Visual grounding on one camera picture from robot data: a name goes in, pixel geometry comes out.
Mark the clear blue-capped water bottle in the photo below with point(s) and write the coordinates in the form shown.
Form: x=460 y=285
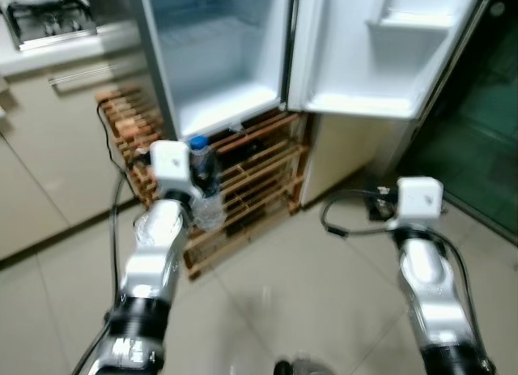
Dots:
x=210 y=209

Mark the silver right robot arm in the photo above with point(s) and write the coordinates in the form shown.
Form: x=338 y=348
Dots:
x=437 y=294

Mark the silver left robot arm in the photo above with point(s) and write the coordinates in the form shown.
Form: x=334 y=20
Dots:
x=154 y=253

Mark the small fridge body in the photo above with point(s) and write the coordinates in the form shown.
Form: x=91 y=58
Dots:
x=214 y=59

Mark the white fridge door shelf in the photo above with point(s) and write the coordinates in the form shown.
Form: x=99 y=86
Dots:
x=413 y=19

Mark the wooden slatted rack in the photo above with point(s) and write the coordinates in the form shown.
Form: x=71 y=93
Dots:
x=259 y=172

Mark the glass sliding door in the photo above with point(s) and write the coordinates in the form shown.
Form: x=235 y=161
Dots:
x=477 y=132

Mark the white kitchen counter cabinet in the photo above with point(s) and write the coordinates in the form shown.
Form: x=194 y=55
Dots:
x=57 y=156

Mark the steel gas hob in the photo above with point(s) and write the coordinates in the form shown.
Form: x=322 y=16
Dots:
x=48 y=23

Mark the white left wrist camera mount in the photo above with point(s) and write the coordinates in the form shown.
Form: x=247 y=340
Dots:
x=168 y=164

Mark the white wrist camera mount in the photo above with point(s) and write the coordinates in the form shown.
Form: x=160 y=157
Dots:
x=419 y=201
x=168 y=164

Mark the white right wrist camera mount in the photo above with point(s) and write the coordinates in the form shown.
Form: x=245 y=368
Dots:
x=419 y=201

